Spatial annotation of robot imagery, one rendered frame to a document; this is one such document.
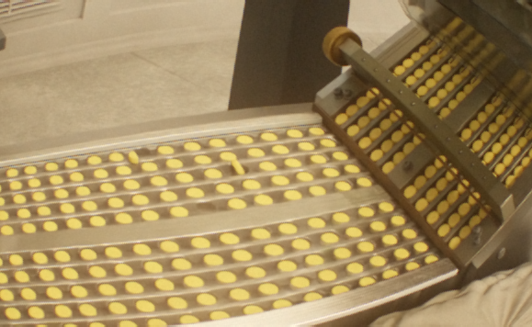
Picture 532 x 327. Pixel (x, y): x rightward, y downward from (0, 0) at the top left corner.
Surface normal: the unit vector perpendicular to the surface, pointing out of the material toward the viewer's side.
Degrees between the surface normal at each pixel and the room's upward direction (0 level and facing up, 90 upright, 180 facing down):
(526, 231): 90
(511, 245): 90
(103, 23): 90
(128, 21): 90
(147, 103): 0
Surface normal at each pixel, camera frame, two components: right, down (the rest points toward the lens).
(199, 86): 0.13, -0.85
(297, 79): 0.59, 0.48
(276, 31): -0.80, 0.21
